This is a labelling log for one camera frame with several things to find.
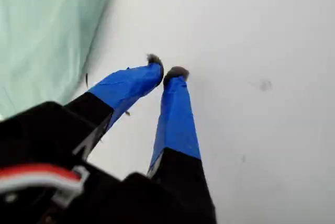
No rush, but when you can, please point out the green t-shirt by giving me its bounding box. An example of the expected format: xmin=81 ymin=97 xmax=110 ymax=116
xmin=0 ymin=0 xmax=120 ymax=119

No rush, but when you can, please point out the red white servo wire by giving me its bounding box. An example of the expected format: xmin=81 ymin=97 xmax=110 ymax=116
xmin=0 ymin=163 xmax=90 ymax=209

